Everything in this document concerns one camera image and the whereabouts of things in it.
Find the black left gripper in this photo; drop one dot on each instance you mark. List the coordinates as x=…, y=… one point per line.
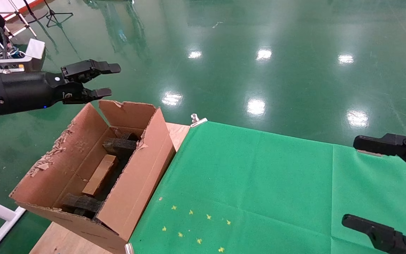
x=23, y=91

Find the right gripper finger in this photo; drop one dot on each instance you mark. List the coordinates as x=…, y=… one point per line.
x=400, y=144
x=382, y=236

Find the brown board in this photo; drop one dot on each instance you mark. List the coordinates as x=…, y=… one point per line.
x=100, y=174

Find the large open cardboard carton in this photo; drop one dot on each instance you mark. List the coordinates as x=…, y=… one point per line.
x=136, y=183

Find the black foam block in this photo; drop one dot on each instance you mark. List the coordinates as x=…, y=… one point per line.
x=81, y=204
x=120, y=144

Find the black tripod microphone stand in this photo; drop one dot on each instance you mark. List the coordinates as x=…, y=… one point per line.
x=51, y=14

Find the green table cloth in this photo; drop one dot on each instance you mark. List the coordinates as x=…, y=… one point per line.
x=259, y=183

